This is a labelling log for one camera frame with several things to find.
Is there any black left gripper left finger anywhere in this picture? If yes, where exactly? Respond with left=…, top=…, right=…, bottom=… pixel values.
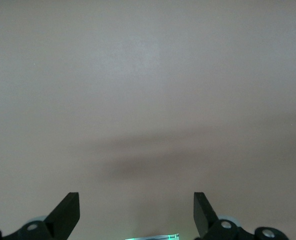
left=0, top=191, right=80, bottom=240

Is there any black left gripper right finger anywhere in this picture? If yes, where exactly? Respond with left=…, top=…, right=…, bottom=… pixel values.
left=193, top=191, right=288, bottom=240

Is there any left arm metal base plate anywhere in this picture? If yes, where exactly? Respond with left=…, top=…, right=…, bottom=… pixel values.
left=124, top=233, right=181, bottom=240

